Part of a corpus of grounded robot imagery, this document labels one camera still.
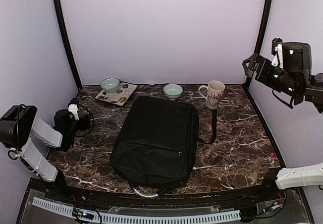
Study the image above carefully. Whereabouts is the black student backpack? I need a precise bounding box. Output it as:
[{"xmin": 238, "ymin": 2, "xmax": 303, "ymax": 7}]
[{"xmin": 110, "ymin": 96, "xmax": 206, "ymax": 199}]

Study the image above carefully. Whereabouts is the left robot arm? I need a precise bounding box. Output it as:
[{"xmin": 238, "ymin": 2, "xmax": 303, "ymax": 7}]
[{"xmin": 1, "ymin": 103, "xmax": 94, "ymax": 202}]

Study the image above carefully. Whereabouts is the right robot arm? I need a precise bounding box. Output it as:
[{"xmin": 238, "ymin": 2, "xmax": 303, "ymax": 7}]
[{"xmin": 242, "ymin": 38, "xmax": 322, "ymax": 201}]

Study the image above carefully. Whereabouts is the cream floral mug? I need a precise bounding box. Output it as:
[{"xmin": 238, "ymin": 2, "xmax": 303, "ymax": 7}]
[{"xmin": 198, "ymin": 80, "xmax": 226, "ymax": 109}]

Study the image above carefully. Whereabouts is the pale green bowl on plate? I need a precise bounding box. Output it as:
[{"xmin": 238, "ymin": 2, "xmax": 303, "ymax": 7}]
[{"xmin": 100, "ymin": 78, "xmax": 120, "ymax": 93}]

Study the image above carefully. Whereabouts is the floral square plate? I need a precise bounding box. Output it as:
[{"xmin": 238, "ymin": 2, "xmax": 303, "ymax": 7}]
[{"xmin": 95, "ymin": 82, "xmax": 138, "ymax": 106}]

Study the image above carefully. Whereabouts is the pale green bowl centre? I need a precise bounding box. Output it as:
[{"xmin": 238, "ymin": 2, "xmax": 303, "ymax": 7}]
[{"xmin": 163, "ymin": 84, "xmax": 183, "ymax": 100}]

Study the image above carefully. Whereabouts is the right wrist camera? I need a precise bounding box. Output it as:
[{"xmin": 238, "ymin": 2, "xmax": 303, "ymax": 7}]
[{"xmin": 272, "ymin": 38, "xmax": 283, "ymax": 69}]

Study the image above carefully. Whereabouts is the black right frame post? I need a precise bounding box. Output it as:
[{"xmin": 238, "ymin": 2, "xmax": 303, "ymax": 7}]
[{"xmin": 243, "ymin": 0, "xmax": 275, "ymax": 86}]

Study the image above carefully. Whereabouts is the black frame post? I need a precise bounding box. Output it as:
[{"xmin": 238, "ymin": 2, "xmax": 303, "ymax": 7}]
[
  {"xmin": 243, "ymin": 0, "xmax": 275, "ymax": 86},
  {"xmin": 53, "ymin": 0, "xmax": 83, "ymax": 90}
]

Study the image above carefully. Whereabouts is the white slotted cable duct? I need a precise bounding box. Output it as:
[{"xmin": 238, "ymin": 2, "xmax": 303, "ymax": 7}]
[{"xmin": 32, "ymin": 197, "xmax": 241, "ymax": 223}]

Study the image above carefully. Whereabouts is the black left frame post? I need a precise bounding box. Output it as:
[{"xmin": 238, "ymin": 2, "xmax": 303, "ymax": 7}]
[{"xmin": 53, "ymin": 0, "xmax": 83, "ymax": 90}]

